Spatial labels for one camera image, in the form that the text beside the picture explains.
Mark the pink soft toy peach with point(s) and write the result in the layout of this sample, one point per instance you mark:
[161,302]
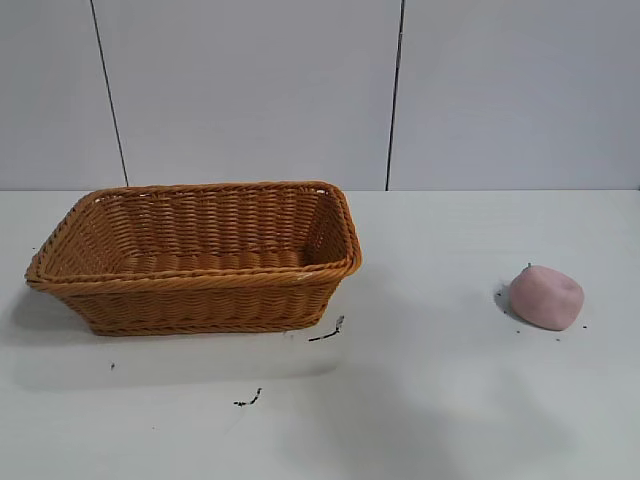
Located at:
[546,298]

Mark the brown woven wicker basket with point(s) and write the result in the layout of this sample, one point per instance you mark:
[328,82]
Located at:
[200,295]

